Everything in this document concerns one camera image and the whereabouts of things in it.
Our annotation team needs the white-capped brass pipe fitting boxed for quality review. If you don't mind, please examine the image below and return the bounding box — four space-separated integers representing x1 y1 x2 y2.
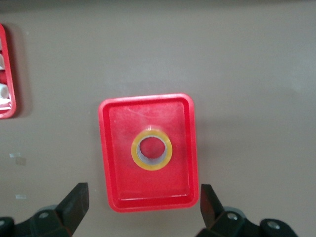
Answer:
0 83 12 110

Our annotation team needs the red plastic fittings tray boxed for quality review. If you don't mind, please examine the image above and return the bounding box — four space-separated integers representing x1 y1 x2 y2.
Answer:
0 23 17 120

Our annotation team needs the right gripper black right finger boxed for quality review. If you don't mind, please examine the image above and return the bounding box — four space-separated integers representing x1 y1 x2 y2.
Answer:
197 184 299 237

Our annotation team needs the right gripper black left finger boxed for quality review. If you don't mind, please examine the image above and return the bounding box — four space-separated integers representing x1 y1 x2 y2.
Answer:
0 182 89 237

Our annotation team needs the yellow packing tape roll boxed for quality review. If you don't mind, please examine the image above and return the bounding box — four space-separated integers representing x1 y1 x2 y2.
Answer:
130 130 173 171

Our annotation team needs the plain red plastic tray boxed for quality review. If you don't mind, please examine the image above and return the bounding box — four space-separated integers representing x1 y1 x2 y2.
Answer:
98 93 199 213

